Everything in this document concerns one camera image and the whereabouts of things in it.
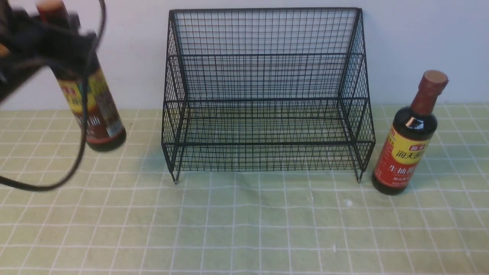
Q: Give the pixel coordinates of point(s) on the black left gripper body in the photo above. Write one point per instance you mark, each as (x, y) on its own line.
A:
(28, 44)

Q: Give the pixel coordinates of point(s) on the brown label soy sauce bottle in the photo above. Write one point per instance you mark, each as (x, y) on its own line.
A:
(105, 130)

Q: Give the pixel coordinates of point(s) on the red label soy sauce bottle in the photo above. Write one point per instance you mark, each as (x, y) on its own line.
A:
(411, 131)

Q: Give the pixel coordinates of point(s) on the green checkered tablecloth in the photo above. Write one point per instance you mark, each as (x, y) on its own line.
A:
(122, 215)

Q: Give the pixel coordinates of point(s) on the black wire mesh shelf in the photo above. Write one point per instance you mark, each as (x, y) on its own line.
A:
(266, 89)

